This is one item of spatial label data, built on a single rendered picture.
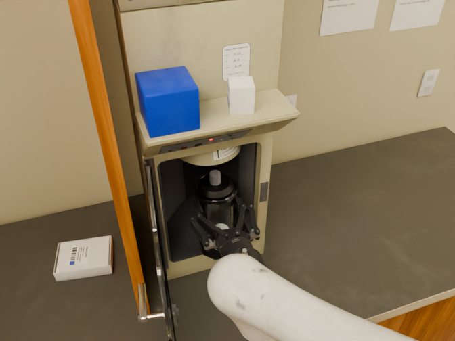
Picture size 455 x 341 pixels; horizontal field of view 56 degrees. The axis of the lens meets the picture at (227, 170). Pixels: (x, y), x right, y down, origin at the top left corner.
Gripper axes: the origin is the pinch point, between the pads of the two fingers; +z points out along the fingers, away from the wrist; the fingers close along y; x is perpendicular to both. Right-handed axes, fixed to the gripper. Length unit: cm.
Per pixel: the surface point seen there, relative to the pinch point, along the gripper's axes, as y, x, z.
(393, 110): -88, 16, 48
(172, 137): 11.1, -29.6, -11.6
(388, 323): -46, 41, -24
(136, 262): 22.5, 5.1, -9.7
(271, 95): -12.5, -29.7, -2.2
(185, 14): 4.8, -48.4, -0.2
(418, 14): -88, -23, 47
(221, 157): -2.1, -12.1, 2.2
